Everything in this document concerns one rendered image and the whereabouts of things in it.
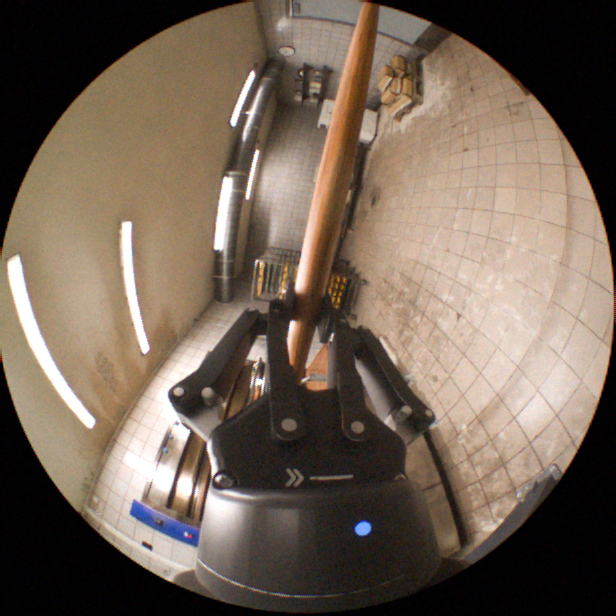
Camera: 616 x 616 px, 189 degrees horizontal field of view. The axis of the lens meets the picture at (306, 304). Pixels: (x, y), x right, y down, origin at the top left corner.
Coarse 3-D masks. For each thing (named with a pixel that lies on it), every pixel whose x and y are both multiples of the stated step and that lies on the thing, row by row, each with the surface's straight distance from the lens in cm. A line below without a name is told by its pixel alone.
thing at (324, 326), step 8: (328, 296) 19; (328, 304) 17; (320, 312) 19; (328, 312) 16; (320, 320) 18; (328, 320) 16; (320, 328) 18; (328, 328) 16; (320, 336) 17; (328, 336) 17
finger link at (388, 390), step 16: (368, 336) 15; (368, 352) 14; (384, 352) 14; (368, 368) 14; (384, 368) 12; (368, 384) 14; (384, 384) 12; (400, 384) 12; (384, 400) 12; (400, 400) 11; (416, 400) 11; (384, 416) 12; (416, 416) 11; (432, 416) 11
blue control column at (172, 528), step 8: (136, 504) 186; (136, 512) 186; (144, 512) 182; (152, 512) 179; (144, 520) 183; (152, 520) 180; (168, 520) 174; (160, 528) 177; (168, 528) 175; (176, 528) 172; (184, 528) 170; (192, 528) 168; (176, 536) 173; (184, 536) 171
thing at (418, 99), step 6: (414, 60) 413; (414, 66) 396; (420, 66) 410; (414, 72) 381; (420, 72) 397; (414, 78) 367; (420, 78) 374; (414, 84) 353; (420, 84) 370; (414, 90) 341; (420, 90) 358; (414, 96) 330; (420, 96) 337; (414, 102) 333; (420, 102) 330; (402, 108) 353; (408, 108) 355; (396, 114) 374; (402, 114) 387; (396, 120) 383
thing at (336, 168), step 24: (360, 24) 38; (360, 48) 30; (360, 72) 25; (360, 96) 22; (336, 120) 20; (360, 120) 21; (336, 144) 18; (336, 168) 17; (336, 192) 17; (312, 216) 17; (336, 216) 17; (312, 240) 16; (336, 240) 17; (312, 264) 17; (312, 288) 17; (312, 312) 18; (288, 336) 20; (312, 336) 20
